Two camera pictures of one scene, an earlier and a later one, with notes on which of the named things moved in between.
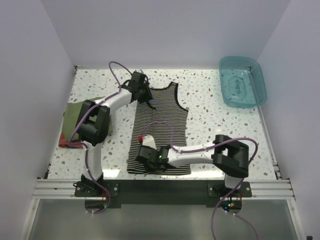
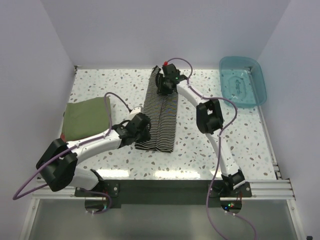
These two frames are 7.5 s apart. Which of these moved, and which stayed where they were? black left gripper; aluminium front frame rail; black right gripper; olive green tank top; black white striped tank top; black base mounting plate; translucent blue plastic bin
Moved: black white striped tank top; black left gripper; black right gripper
Stayed: olive green tank top; black base mounting plate; translucent blue plastic bin; aluminium front frame rail
